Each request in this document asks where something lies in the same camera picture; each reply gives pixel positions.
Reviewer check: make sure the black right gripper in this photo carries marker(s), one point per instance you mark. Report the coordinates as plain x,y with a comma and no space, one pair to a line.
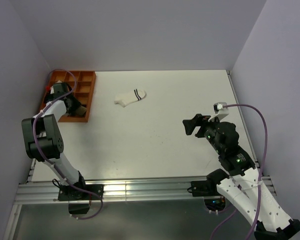
199,120

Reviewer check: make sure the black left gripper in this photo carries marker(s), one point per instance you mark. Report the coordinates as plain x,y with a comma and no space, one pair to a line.
76,105

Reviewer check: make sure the tan brown long sock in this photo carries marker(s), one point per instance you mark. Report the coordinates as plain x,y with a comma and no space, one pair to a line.
80,111

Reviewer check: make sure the white sock with black stripes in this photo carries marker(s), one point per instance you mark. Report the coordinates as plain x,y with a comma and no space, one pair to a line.
125,99

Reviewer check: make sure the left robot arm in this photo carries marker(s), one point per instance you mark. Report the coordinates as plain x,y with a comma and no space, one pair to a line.
42,137

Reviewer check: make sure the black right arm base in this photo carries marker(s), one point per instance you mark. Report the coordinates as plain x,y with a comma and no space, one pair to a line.
205,188

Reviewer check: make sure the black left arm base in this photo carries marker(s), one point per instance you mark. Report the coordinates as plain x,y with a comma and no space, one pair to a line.
79,202

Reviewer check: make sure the orange wooden compartment tray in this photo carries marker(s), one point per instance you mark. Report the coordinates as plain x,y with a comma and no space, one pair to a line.
83,86

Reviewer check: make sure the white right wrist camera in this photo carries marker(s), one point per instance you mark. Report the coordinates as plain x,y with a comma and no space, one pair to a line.
220,112

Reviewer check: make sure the aluminium frame rail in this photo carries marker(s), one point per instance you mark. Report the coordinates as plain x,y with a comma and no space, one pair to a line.
122,190

